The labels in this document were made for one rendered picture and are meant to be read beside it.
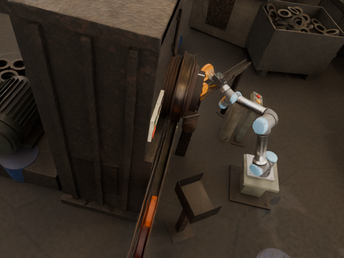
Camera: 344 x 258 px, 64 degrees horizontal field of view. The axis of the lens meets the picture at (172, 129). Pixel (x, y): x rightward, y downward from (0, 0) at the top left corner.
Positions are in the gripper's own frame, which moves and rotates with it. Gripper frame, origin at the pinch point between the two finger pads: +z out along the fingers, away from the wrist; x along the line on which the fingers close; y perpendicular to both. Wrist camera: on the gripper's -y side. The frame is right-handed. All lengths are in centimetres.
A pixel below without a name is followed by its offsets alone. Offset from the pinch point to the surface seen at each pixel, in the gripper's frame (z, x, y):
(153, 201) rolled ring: -58, 107, 1
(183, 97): -21, 66, 35
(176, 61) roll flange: 0, 56, 40
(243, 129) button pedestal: -56, -43, -58
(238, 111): -40, -30, -33
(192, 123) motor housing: -24.9, 20.8, -34.4
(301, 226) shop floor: -159, -14, -54
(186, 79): -14, 61, 42
